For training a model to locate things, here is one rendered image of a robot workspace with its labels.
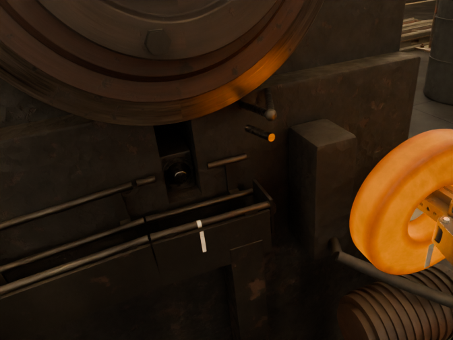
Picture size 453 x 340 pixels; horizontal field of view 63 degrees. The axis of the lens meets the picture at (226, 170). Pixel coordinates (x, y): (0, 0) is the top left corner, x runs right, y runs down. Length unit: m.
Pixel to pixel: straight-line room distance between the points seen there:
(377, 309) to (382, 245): 0.32
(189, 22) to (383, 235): 0.27
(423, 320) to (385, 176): 0.42
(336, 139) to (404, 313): 0.31
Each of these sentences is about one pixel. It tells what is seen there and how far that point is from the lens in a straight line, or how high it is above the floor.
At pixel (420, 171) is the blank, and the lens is 0.35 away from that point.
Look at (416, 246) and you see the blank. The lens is 0.42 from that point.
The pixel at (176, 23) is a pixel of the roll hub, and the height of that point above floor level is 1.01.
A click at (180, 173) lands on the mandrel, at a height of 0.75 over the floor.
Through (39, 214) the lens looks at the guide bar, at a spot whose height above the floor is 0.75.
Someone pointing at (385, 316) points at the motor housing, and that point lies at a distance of 0.70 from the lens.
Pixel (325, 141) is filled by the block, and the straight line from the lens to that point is 0.59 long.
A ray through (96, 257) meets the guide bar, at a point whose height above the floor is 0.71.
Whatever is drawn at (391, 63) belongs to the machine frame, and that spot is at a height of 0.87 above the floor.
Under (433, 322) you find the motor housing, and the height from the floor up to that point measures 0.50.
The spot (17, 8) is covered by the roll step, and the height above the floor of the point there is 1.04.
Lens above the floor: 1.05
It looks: 29 degrees down
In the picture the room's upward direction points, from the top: 6 degrees counter-clockwise
